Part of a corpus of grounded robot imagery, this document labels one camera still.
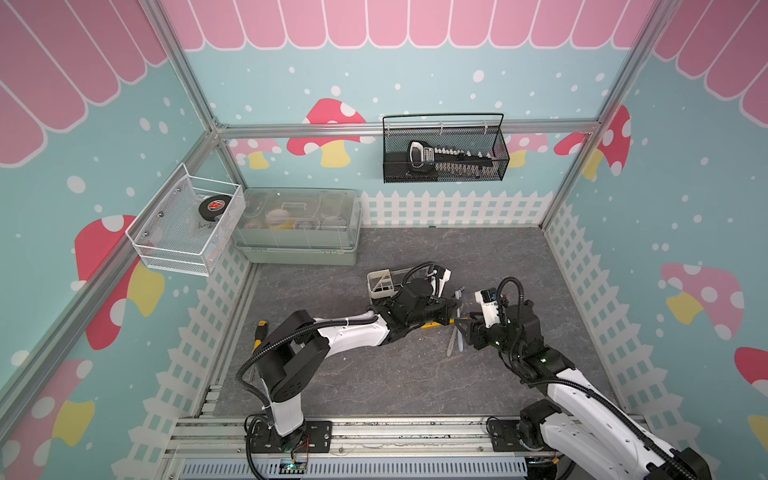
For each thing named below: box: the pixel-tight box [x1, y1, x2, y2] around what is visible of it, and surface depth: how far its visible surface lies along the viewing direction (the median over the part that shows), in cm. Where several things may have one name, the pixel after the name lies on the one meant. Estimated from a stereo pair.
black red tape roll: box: [198, 194, 232, 221], surface depth 81 cm
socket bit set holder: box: [408, 140, 494, 178], surface depth 91 cm
